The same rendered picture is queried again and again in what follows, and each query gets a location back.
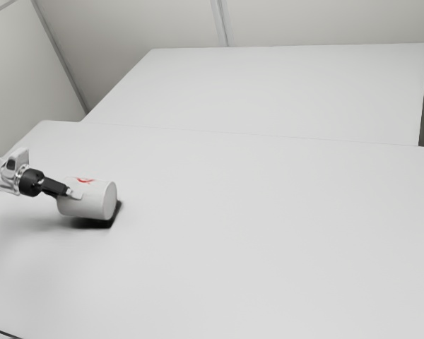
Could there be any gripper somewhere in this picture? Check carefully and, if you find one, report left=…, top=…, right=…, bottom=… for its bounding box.
left=19, top=168, right=84, bottom=200

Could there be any white mug with red print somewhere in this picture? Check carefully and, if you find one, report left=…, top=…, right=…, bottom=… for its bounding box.
left=57, top=175, right=118, bottom=221

